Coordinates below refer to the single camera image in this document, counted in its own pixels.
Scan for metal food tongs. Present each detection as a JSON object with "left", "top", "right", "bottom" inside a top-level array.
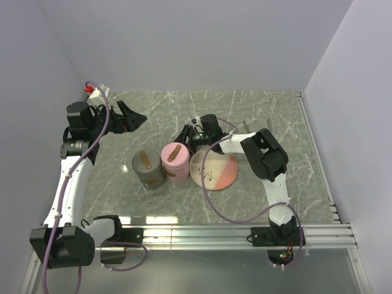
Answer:
[{"left": 243, "top": 118, "right": 273, "bottom": 134}]

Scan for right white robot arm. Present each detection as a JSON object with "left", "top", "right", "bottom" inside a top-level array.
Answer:
[{"left": 175, "top": 114, "right": 297, "bottom": 245}]

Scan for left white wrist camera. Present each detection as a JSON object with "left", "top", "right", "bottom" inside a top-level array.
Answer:
[{"left": 87, "top": 84, "right": 110, "bottom": 107}]

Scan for pink lid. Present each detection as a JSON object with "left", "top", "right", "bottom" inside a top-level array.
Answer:
[{"left": 160, "top": 142, "right": 190, "bottom": 168}]

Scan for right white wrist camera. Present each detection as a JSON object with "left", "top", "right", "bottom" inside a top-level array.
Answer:
[{"left": 190, "top": 116, "right": 202, "bottom": 127}]

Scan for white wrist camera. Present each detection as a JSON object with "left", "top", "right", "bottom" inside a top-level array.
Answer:
[
  {"left": 87, "top": 84, "right": 110, "bottom": 107},
  {"left": 190, "top": 116, "right": 202, "bottom": 127}
]

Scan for tall grey container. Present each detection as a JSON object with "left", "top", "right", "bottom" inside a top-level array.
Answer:
[{"left": 138, "top": 168, "right": 165, "bottom": 190}]

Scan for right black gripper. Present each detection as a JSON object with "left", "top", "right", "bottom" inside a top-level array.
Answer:
[{"left": 168, "top": 125, "right": 211, "bottom": 158}]

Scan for aluminium frame rail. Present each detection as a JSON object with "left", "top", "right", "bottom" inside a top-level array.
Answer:
[{"left": 18, "top": 223, "right": 358, "bottom": 254}]

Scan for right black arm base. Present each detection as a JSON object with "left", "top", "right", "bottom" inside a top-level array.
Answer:
[{"left": 246, "top": 220, "right": 306, "bottom": 266}]

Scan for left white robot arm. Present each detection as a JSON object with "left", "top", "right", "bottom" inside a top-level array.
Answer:
[{"left": 29, "top": 100, "right": 147, "bottom": 269}]

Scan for tall pink container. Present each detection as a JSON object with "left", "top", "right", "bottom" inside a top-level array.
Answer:
[{"left": 162, "top": 160, "right": 189, "bottom": 184}]

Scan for pink and white plate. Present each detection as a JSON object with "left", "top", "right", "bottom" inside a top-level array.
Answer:
[{"left": 189, "top": 147, "right": 238, "bottom": 190}]

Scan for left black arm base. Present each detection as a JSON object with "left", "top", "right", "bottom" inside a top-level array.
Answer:
[{"left": 99, "top": 227, "right": 148, "bottom": 268}]

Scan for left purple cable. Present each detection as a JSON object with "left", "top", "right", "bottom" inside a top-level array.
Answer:
[{"left": 41, "top": 80, "right": 110, "bottom": 294}]

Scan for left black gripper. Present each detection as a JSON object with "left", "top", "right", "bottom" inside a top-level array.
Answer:
[{"left": 88, "top": 100, "right": 146, "bottom": 138}]

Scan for grey lid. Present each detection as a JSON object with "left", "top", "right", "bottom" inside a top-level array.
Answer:
[{"left": 132, "top": 148, "right": 162, "bottom": 176}]

